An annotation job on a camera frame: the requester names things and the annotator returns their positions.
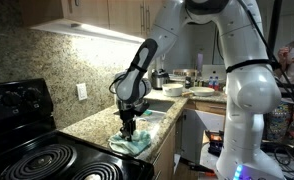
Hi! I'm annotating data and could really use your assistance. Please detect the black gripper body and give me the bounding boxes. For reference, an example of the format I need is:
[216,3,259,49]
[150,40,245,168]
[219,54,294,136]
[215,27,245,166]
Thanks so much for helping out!
[118,105,140,133]

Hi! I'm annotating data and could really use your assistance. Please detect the teal and white cloth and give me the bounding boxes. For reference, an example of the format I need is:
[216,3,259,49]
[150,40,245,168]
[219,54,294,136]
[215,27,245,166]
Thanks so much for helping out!
[108,129,153,157]

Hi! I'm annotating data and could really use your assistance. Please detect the steel sink basin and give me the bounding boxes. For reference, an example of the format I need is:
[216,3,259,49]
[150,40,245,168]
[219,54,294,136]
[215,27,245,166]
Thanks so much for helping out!
[113,99,176,122]

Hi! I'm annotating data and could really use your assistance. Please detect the wooden lower cabinet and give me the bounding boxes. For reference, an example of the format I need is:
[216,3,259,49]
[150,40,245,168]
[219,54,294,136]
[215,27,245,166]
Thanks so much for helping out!
[151,124,178,180]

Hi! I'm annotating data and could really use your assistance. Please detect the small coil burner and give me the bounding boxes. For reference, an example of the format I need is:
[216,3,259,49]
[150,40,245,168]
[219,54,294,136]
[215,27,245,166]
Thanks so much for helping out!
[71,161,121,180]

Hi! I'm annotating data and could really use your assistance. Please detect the white deep bowl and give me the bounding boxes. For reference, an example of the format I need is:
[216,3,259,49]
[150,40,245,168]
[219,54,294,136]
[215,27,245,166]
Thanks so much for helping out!
[161,83,184,98]

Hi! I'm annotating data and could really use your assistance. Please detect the white shallow plate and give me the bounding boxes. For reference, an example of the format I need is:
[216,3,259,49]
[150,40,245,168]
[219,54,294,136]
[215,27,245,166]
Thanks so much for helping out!
[188,86,216,98]

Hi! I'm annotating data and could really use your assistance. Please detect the wooden drawer front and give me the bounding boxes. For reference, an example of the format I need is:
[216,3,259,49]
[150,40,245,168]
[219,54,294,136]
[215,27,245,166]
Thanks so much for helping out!
[185,99,228,116]

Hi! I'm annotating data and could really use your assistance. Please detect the orange and black toolbox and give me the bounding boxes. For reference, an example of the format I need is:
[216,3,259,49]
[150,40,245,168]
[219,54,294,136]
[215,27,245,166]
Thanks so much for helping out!
[206,130,225,156]

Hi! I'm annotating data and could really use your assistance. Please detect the large coil burner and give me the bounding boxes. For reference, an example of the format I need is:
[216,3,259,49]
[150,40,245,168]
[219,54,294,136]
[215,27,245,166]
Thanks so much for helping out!
[0,143,78,180]

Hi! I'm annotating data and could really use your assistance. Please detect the white laptop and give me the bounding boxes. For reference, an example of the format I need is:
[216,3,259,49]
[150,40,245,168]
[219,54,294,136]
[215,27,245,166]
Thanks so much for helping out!
[201,64,228,81]

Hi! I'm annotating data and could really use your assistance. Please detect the under-cabinet light strip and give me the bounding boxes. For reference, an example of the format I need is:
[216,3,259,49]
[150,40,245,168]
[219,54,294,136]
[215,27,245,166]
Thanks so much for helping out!
[30,18,146,44]

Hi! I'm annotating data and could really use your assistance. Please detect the black stove knob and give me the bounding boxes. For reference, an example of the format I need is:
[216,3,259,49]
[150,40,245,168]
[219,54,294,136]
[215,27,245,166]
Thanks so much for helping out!
[23,88,43,104]
[0,90,21,108]

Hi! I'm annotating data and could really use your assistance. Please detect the black electric stove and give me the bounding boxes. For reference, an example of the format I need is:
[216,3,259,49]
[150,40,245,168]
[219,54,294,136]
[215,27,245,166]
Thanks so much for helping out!
[0,78,155,180]

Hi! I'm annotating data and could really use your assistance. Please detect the wooden upper cabinets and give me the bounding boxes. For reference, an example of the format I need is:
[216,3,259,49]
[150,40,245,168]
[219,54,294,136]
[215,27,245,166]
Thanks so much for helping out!
[20,0,165,39]

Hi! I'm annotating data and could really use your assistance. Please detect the black vertical pole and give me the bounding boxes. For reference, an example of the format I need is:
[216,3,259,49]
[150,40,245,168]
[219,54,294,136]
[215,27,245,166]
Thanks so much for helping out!
[267,0,283,59]

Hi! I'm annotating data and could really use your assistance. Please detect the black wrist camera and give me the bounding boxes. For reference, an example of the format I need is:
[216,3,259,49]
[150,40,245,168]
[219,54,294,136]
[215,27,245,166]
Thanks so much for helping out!
[135,101,151,118]

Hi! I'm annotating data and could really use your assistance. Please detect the white wall outlet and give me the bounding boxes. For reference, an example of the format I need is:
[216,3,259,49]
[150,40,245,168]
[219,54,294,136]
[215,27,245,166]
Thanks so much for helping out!
[76,82,88,102]

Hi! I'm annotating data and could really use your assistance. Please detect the metal cabinet handle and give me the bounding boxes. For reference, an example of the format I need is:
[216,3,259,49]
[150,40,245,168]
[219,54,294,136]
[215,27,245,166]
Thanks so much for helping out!
[140,3,145,33]
[146,4,151,33]

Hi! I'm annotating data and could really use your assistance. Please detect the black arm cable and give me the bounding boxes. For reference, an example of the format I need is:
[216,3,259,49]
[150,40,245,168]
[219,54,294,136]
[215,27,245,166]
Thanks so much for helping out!
[225,0,294,148]

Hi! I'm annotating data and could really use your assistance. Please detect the black cable bundle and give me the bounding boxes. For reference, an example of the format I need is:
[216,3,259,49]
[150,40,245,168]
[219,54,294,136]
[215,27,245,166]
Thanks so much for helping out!
[261,141,294,178]

